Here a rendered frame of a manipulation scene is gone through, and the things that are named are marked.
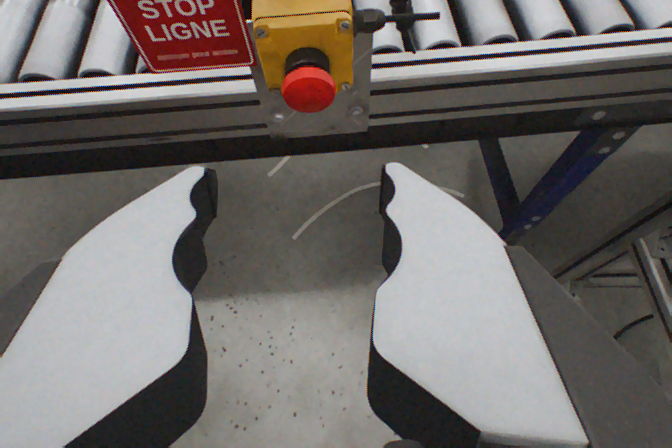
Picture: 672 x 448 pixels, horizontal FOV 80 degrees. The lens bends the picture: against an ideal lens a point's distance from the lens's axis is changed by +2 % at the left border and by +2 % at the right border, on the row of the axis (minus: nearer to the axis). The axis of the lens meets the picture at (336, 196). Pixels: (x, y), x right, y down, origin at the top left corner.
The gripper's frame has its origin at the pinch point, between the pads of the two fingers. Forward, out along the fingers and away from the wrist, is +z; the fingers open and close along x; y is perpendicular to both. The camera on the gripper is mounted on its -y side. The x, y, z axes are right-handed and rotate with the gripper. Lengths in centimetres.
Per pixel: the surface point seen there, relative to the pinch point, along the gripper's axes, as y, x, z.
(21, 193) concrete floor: 59, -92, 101
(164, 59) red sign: 2.7, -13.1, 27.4
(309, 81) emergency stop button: 1.9, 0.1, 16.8
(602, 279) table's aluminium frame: 57, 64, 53
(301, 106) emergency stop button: 3.9, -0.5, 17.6
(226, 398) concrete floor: 85, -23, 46
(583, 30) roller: 2.1, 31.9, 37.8
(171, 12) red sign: -1.5, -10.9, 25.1
